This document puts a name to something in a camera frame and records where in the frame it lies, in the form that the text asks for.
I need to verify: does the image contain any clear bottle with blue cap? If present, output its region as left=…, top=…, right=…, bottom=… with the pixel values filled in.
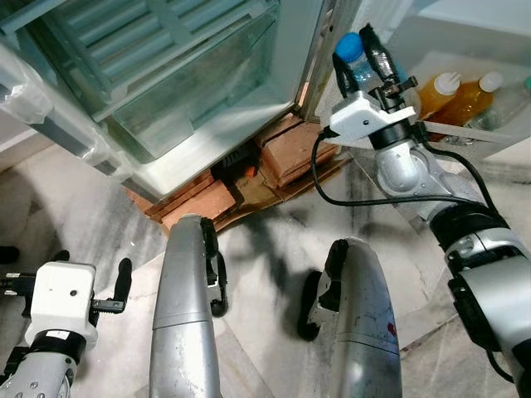
left=334, top=32, right=382, bottom=90

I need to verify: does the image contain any black fridge foot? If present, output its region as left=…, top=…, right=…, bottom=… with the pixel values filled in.
left=211, top=141, right=263, bottom=208

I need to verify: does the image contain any grey silver fridge body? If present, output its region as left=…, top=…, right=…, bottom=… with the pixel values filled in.
left=0, top=0, right=362, bottom=204

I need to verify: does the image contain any pale ribbed fridge shelf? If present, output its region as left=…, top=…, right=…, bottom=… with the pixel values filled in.
left=33, top=0, right=275, bottom=100

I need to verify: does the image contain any orange juice bottle white cap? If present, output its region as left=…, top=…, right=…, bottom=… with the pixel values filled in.
left=448, top=71, right=504, bottom=127
left=417, top=71, right=462, bottom=119

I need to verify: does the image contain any silver left robot leg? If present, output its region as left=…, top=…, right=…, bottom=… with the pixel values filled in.
left=149, top=214, right=231, bottom=398

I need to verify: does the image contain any silver robot leg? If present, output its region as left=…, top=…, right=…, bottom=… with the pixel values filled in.
left=149, top=214, right=231, bottom=398
left=297, top=238, right=405, bottom=398

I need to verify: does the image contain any orange clay brick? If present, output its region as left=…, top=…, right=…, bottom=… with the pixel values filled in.
left=124, top=170, right=208, bottom=221
left=162, top=178, right=243, bottom=232
left=261, top=116, right=339, bottom=188

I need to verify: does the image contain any clear bottle with green cap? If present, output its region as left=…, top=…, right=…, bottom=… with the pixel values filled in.
left=490, top=77, right=531, bottom=131

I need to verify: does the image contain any brown cardboard sheet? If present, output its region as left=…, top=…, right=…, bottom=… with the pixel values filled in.
left=236, top=158, right=351, bottom=221

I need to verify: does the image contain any clear plastic crisper drawer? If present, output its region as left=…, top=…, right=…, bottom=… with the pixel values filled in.
left=106, top=12, right=280, bottom=164

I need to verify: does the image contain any silver right robot leg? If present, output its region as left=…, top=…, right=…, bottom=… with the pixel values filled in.
left=297, top=238, right=405, bottom=398

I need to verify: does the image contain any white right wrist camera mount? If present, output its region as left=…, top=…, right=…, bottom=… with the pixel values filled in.
left=322, top=91, right=420, bottom=150

